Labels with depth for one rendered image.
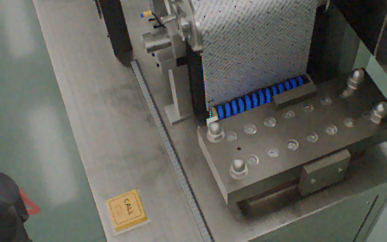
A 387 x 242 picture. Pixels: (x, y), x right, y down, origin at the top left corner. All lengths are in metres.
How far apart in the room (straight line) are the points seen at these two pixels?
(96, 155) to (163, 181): 0.17
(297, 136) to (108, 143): 0.45
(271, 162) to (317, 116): 0.15
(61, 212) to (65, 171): 0.18
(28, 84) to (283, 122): 1.71
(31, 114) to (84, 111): 1.20
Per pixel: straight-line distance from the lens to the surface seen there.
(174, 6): 0.99
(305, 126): 1.13
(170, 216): 1.18
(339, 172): 1.17
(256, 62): 1.09
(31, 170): 2.39
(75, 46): 1.49
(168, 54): 1.11
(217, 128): 1.08
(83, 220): 2.22
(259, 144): 1.10
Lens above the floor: 1.99
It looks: 56 degrees down
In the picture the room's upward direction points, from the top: 4 degrees counter-clockwise
